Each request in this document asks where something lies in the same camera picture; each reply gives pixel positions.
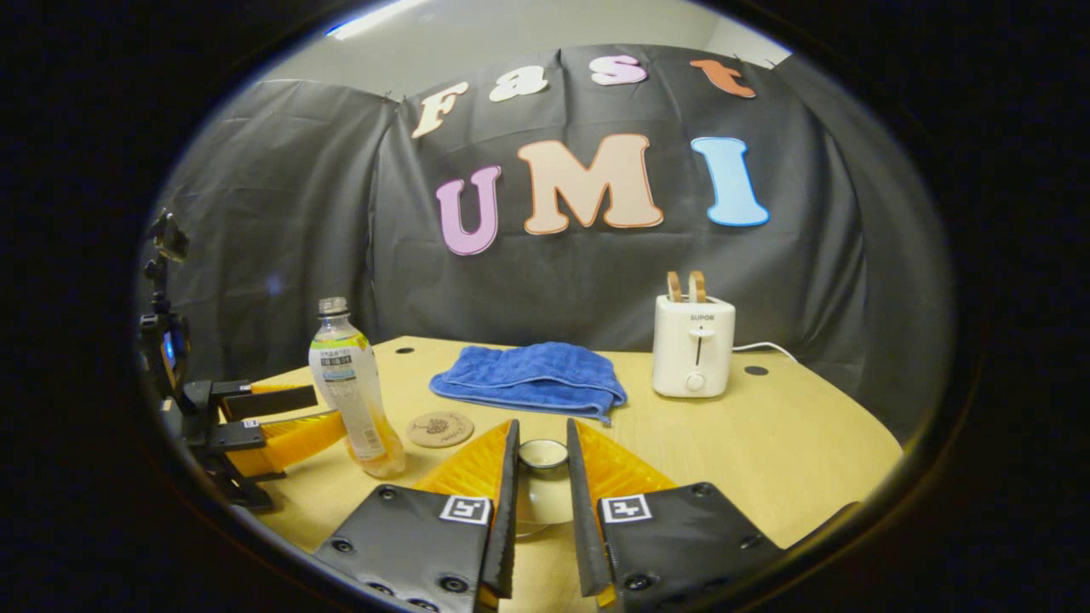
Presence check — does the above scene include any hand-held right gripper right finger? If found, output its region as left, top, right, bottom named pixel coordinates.
left=566, top=417, right=784, bottom=613

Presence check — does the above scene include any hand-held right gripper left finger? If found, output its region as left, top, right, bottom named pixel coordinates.
left=313, top=417, right=520, bottom=613

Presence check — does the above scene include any cream teacup lid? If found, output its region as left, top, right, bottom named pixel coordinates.
left=515, top=438, right=576, bottom=539

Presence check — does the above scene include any clear plastic water bottle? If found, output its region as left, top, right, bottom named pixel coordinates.
left=308, top=297, right=408, bottom=479

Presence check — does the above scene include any round cork coaster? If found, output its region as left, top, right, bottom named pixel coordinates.
left=406, top=411, right=475, bottom=449

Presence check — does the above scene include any blue towel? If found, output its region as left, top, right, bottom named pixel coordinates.
left=428, top=342, right=628, bottom=425

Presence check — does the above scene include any white toaster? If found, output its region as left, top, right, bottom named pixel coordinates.
left=652, top=294, right=736, bottom=399

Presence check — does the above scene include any white toaster cable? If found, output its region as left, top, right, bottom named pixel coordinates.
left=732, top=342, right=800, bottom=364

